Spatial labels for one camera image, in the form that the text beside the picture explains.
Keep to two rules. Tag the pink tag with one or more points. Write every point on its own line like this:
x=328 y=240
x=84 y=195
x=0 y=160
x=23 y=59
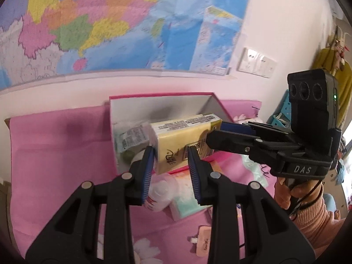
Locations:
x=205 y=239

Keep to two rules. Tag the pink cardboard box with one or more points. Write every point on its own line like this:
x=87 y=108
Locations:
x=165 y=107

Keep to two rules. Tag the clear green plastic package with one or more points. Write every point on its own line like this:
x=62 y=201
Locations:
x=129 y=139

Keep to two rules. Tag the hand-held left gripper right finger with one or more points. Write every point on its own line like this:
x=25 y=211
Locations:
x=195 y=176

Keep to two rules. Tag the mint green plastic strip pack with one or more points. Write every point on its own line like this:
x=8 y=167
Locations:
x=253 y=170

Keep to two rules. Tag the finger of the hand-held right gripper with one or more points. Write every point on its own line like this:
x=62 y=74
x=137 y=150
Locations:
x=233 y=143
x=233 y=128

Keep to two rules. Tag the light blue rack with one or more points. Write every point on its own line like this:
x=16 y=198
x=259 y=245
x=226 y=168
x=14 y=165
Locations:
x=284 y=107

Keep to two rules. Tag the white wall switch plate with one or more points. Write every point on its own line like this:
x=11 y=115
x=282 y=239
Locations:
x=255 y=62

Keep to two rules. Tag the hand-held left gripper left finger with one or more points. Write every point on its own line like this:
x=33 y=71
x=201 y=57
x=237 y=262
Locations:
x=145 y=176

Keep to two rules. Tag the yellow tissue pack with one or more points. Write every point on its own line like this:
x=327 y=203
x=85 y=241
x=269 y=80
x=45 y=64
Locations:
x=176 y=143

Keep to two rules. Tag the colourful printed tissue box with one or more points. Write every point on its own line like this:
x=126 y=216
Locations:
x=184 y=205

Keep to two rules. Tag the yellow garment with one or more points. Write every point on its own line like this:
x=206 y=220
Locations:
x=324 y=60

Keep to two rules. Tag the colourful wall map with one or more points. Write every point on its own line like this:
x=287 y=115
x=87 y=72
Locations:
x=110 y=19

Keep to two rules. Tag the person's right hand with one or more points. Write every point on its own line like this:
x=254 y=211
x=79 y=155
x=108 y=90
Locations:
x=283 y=195

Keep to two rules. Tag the pink blanket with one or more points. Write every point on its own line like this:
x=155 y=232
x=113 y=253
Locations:
x=55 y=156

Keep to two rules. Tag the white plastic bottle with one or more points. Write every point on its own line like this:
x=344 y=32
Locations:
x=163 y=195

